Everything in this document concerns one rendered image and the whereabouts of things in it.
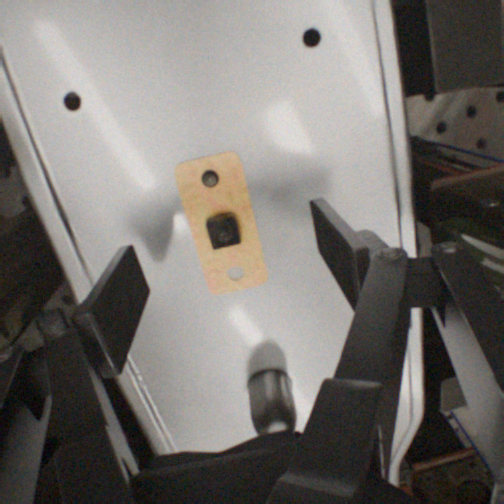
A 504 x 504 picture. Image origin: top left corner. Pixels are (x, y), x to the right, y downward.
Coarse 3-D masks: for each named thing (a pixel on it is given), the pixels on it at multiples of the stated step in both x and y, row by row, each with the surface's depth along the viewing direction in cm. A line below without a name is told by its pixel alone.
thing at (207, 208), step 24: (192, 168) 21; (216, 168) 21; (240, 168) 21; (192, 192) 21; (216, 192) 21; (240, 192) 21; (192, 216) 22; (216, 216) 22; (240, 216) 22; (216, 240) 21; (240, 240) 22; (216, 264) 23; (240, 264) 23; (264, 264) 23; (216, 288) 24; (240, 288) 24
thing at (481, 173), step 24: (432, 144) 43; (432, 168) 35; (456, 168) 36; (480, 168) 30; (432, 192) 30; (456, 192) 27; (480, 192) 26; (432, 216) 31; (456, 216) 26; (480, 216) 24; (432, 240) 32
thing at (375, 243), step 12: (372, 240) 15; (372, 252) 14; (420, 264) 13; (408, 276) 12; (420, 276) 12; (432, 276) 12; (408, 288) 13; (420, 288) 13; (432, 288) 12; (408, 300) 13; (420, 300) 13; (432, 300) 13; (444, 300) 12
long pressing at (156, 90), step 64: (0, 0) 17; (64, 0) 17; (128, 0) 18; (192, 0) 18; (256, 0) 18; (320, 0) 18; (384, 0) 19; (0, 64) 18; (64, 64) 18; (128, 64) 19; (192, 64) 19; (256, 64) 19; (320, 64) 19; (384, 64) 20; (0, 128) 19; (64, 128) 20; (128, 128) 20; (192, 128) 20; (256, 128) 20; (320, 128) 21; (384, 128) 21; (64, 192) 21; (128, 192) 21; (256, 192) 22; (320, 192) 22; (384, 192) 22; (64, 256) 22; (192, 256) 23; (320, 256) 24; (192, 320) 25; (256, 320) 25; (320, 320) 25; (128, 384) 26; (192, 384) 27; (192, 448) 29
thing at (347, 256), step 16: (320, 208) 18; (320, 224) 18; (336, 224) 16; (320, 240) 19; (336, 240) 15; (352, 240) 14; (336, 256) 16; (352, 256) 13; (368, 256) 13; (336, 272) 17; (352, 272) 14; (352, 288) 14; (352, 304) 15
